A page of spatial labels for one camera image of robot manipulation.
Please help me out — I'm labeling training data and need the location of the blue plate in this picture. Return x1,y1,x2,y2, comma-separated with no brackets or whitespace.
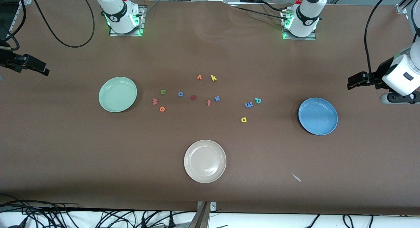
298,97,338,136

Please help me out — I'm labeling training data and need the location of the green plate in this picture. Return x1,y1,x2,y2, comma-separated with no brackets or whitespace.
98,77,137,113

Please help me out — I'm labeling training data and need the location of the beige plate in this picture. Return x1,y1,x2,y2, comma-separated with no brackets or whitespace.
184,140,227,183

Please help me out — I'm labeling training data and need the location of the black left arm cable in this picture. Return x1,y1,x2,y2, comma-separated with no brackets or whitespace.
364,0,393,82

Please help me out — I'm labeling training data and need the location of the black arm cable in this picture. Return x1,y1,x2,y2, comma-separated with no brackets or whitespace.
31,0,95,48
364,0,393,82

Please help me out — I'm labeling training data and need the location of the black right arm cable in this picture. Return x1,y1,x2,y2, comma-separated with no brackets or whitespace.
31,0,95,48

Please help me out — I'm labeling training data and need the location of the black hanging cable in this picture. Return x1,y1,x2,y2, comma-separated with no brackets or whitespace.
0,0,27,52

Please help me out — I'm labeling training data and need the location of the aluminium table frame rail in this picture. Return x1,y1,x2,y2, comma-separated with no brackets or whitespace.
10,0,33,35

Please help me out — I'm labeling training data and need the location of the aluminium frame profile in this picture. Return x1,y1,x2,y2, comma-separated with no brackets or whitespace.
395,0,420,14

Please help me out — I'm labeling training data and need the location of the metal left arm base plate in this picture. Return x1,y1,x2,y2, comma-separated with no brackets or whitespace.
282,10,317,41

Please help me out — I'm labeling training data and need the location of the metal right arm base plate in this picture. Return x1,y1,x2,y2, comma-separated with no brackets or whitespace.
109,5,145,37

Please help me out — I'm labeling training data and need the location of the black cable on table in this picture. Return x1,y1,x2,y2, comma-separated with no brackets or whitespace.
258,1,289,13
234,6,287,19

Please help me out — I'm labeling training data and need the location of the metal table bracket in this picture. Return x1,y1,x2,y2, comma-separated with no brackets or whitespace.
189,201,216,228

